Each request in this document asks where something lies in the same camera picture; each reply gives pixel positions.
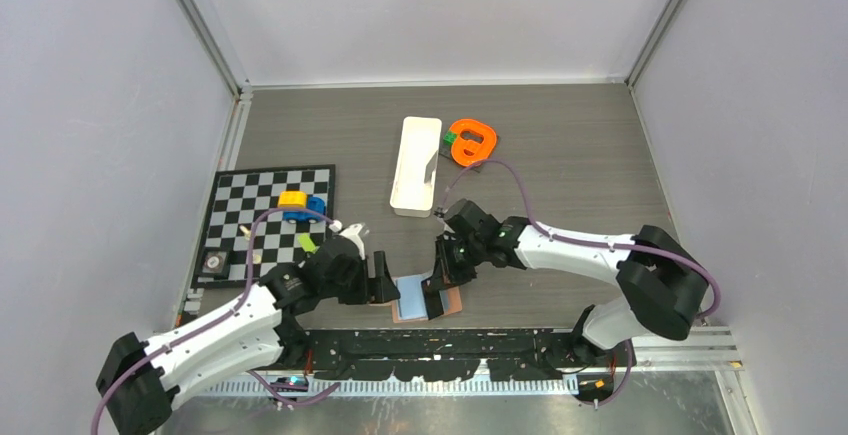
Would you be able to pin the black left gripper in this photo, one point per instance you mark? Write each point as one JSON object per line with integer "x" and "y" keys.
{"x": 378, "y": 289}

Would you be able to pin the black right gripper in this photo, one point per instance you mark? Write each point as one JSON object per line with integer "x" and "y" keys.
{"x": 445, "y": 270}

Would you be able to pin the brown leather card holder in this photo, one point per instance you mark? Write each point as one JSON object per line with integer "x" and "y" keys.
{"x": 412, "y": 306}

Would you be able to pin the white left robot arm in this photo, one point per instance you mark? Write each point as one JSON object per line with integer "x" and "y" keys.
{"x": 143, "y": 382}

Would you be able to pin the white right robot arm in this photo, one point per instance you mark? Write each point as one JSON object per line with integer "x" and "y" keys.
{"x": 660, "y": 289}

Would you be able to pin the green rectangular block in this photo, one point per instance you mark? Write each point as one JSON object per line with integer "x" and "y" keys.
{"x": 306, "y": 243}

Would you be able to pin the blue toy car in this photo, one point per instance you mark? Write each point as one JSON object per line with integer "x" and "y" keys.
{"x": 315, "y": 210}

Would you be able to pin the white plastic tray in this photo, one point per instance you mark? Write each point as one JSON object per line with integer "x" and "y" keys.
{"x": 413, "y": 187}

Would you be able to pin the yellow toy brick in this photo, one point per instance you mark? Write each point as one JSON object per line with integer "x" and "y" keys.
{"x": 292, "y": 199}

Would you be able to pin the green small cube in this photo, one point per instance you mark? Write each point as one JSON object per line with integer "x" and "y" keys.
{"x": 449, "y": 138}

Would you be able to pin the poker chip in case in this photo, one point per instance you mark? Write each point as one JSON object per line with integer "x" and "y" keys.
{"x": 215, "y": 264}

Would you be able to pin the black white chessboard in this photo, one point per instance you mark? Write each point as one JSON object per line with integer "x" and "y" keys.
{"x": 238, "y": 197}

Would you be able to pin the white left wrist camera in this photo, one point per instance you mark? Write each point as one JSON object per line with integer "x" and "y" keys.
{"x": 355, "y": 233}

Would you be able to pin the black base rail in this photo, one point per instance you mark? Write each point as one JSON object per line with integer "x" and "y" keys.
{"x": 442, "y": 355}

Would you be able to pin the orange plastic ring toy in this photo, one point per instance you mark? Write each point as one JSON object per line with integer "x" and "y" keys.
{"x": 475, "y": 141}

